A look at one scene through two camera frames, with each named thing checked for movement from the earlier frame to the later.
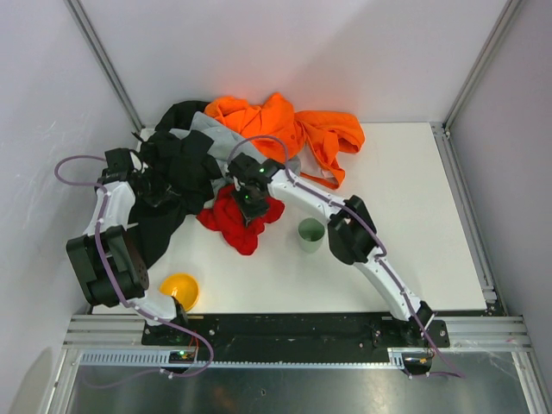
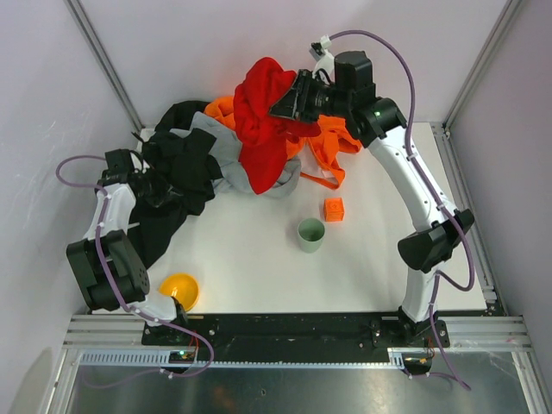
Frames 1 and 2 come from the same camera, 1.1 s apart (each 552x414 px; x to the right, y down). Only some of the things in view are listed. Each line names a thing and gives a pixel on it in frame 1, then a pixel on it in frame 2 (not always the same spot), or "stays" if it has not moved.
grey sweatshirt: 227,144 stays
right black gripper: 251,211 -> 304,97
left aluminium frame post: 99,47 stays
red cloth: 227,216 -> 265,137
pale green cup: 310,235 stays
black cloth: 190,163 stays
